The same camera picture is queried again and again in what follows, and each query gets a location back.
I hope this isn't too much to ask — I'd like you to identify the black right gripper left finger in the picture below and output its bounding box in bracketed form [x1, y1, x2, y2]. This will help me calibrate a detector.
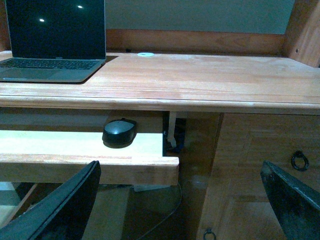
[0, 161, 102, 240]

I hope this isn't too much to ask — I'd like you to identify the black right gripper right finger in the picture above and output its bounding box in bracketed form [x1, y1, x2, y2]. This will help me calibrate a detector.
[260, 161, 320, 240]

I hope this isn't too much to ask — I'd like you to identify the wooden keyboard tray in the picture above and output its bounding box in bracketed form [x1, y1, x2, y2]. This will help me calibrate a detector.
[0, 110, 181, 187]

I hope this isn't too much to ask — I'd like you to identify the black grey computer mouse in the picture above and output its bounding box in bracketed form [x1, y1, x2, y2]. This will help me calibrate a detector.
[102, 118, 137, 149]

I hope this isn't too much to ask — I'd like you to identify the wooden desk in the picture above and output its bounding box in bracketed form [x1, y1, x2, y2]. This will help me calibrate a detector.
[0, 0, 320, 240]

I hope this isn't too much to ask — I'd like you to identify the grey open laptop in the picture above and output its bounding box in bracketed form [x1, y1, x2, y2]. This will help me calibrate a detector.
[0, 0, 107, 84]

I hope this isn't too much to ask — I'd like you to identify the black ring drawer pull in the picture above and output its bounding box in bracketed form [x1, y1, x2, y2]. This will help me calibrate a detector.
[291, 150, 310, 172]

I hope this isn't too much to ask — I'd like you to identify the black lower ring pull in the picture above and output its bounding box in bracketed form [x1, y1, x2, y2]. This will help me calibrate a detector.
[202, 228, 217, 240]

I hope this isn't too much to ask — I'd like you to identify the grey power cable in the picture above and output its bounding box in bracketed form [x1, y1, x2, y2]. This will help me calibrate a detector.
[139, 183, 183, 240]

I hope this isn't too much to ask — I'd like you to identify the white desk cable grommet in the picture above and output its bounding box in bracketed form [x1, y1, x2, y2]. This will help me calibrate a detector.
[137, 52, 155, 57]

